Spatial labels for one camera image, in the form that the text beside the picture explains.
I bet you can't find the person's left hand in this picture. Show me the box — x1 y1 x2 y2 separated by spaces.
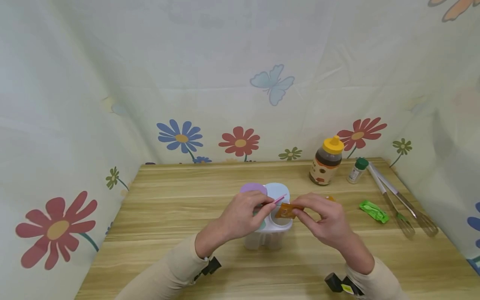
195 190 277 259

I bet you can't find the clear plastic popsicle mold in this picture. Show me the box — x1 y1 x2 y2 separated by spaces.
244 183 293 251

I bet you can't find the purple round lid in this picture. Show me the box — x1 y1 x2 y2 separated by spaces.
240 182 268 196

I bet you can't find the person's right hand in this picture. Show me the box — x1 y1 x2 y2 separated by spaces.
291 192 375 275

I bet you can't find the person's right forearm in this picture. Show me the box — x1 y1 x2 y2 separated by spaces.
344 256 411 300

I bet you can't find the metal whisk with green bead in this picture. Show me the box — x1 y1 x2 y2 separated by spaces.
367 163 416 240

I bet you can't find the black wrist band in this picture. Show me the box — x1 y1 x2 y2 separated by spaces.
324 272 365 298
193 256 222 281

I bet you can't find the person's left forearm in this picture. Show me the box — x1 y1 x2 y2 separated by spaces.
114 233 210 300

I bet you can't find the orange packet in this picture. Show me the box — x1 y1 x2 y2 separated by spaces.
275 203 305 220

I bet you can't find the small bottle with green cap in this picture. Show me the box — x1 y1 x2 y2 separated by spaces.
347 157 370 185

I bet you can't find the honey bottle with yellow cap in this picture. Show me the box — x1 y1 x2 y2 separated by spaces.
309 135 345 186

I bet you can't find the light blue round lid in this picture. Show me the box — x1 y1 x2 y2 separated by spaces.
264 182 291 205

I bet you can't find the crumpled green wrapper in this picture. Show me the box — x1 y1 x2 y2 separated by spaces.
359 200 390 224

